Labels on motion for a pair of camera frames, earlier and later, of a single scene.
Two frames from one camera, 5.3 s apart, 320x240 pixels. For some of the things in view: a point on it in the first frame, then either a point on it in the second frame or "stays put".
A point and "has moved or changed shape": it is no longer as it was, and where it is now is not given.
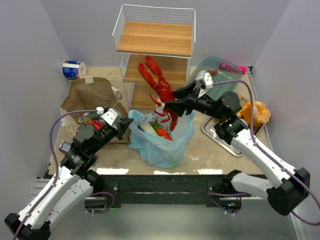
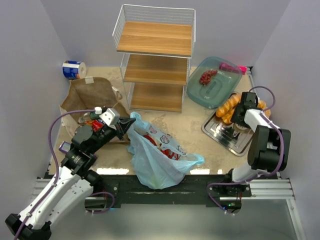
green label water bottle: x=88 y=116 stays put
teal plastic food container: x=226 y=75 stays put
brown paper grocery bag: x=91 y=93 stays put
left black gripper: x=119 y=127 stays put
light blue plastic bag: x=155 y=151 has moved or changed shape
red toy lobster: x=152 y=72 -> x=166 y=151
